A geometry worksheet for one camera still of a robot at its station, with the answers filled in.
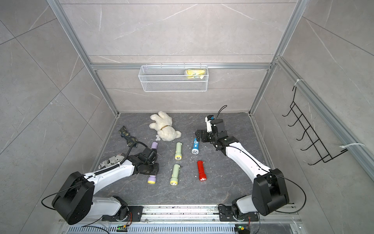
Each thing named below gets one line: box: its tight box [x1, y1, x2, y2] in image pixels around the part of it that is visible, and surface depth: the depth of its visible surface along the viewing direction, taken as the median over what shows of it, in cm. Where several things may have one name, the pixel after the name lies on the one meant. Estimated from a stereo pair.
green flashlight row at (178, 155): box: [174, 141, 183, 161], surface depth 95 cm
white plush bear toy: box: [149, 111, 182, 142], surface depth 103 cm
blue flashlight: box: [191, 137, 200, 155], surface depth 97 cm
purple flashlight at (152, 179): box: [147, 175, 157, 184], surface depth 84 cm
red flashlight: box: [197, 160, 207, 182], surface depth 89 cm
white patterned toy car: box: [98, 153, 125, 170], surface depth 92 cm
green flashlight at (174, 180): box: [169, 163, 181, 186], surface depth 85 cm
